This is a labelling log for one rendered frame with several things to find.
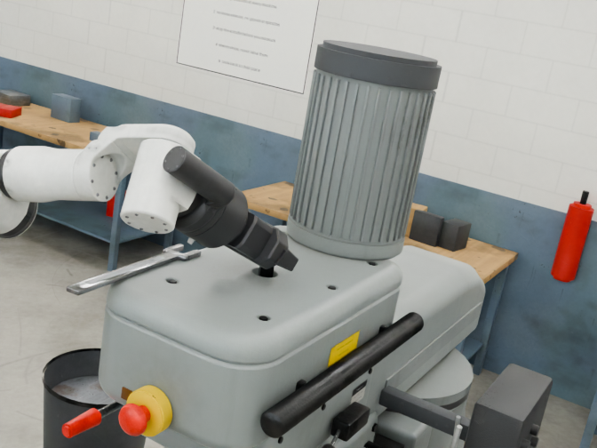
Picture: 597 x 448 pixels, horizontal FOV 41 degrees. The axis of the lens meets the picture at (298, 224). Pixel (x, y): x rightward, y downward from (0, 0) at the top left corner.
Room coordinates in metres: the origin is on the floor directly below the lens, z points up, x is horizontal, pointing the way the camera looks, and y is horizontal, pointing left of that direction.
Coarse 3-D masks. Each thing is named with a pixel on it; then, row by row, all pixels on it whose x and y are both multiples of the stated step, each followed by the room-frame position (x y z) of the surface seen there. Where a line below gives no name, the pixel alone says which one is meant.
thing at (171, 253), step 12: (168, 252) 1.06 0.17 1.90; (192, 252) 1.08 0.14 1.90; (132, 264) 1.00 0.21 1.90; (144, 264) 1.00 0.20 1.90; (156, 264) 1.02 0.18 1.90; (96, 276) 0.93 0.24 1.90; (108, 276) 0.94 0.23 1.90; (120, 276) 0.95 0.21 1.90; (72, 288) 0.88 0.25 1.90; (84, 288) 0.89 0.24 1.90; (96, 288) 0.91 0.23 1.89
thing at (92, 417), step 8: (104, 408) 0.94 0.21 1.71; (112, 408) 0.95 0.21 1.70; (80, 416) 0.91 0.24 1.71; (88, 416) 0.91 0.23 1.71; (96, 416) 0.92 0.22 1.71; (104, 416) 0.94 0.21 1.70; (64, 424) 0.89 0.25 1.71; (72, 424) 0.89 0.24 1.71; (80, 424) 0.90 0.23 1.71; (88, 424) 0.91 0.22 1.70; (96, 424) 0.92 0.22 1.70; (64, 432) 0.89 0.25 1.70; (72, 432) 0.88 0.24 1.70; (80, 432) 0.90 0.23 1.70
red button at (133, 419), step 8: (128, 408) 0.84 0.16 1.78; (136, 408) 0.84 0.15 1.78; (144, 408) 0.86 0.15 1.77; (120, 416) 0.84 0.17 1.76; (128, 416) 0.83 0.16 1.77; (136, 416) 0.83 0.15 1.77; (144, 416) 0.84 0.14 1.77; (120, 424) 0.84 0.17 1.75; (128, 424) 0.83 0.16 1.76; (136, 424) 0.83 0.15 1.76; (144, 424) 0.83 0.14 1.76; (128, 432) 0.83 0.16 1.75; (136, 432) 0.83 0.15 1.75
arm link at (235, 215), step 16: (240, 192) 1.00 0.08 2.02; (240, 208) 0.97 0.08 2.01; (224, 224) 0.95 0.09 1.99; (240, 224) 0.97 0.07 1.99; (256, 224) 0.99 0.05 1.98; (192, 240) 0.97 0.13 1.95; (208, 240) 0.96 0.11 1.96; (224, 240) 0.96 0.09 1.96; (240, 240) 0.98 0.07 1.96; (256, 240) 0.99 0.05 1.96; (272, 240) 1.01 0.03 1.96; (256, 256) 1.00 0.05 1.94; (272, 256) 1.00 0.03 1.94
